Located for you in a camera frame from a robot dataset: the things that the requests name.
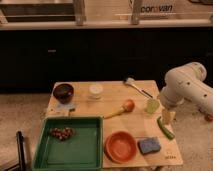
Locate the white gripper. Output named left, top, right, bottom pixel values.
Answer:
left=159, top=87, right=183, bottom=125

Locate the yellow banana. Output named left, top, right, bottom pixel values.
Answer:
left=103, top=109, right=124, bottom=119

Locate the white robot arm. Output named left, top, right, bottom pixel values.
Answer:
left=159, top=62, right=213, bottom=122

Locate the red bowl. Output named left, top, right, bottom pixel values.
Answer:
left=104, top=131, right=137, bottom=164

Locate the dark brown bowl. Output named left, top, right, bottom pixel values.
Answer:
left=53, top=83, right=74, bottom=104

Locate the green cucumber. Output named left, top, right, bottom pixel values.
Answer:
left=157, top=116, right=175, bottom=140

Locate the light green cup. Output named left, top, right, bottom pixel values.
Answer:
left=145, top=99, right=160, bottom=114

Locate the blue sponge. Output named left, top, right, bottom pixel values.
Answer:
left=138, top=137, right=161, bottom=155

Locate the white cup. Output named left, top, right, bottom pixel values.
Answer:
left=89, top=84, right=103, bottom=99

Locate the green plastic tray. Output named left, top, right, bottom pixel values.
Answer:
left=32, top=117, right=103, bottom=171

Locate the bunch of red grapes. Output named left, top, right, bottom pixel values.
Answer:
left=49, top=127, right=75, bottom=141

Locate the white sign with lettering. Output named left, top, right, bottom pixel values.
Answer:
left=140, top=0, right=176, bottom=16

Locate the wooden shelf post right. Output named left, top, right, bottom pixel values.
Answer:
left=131, top=0, right=142, bottom=25

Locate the wooden shelf post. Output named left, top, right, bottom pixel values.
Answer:
left=131, top=0, right=142, bottom=25
left=73, top=0, right=86, bottom=26

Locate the wooden shelf post left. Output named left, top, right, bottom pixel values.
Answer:
left=73, top=0, right=86, bottom=26

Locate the black chair frame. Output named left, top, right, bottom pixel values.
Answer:
left=0, top=131, right=27, bottom=171

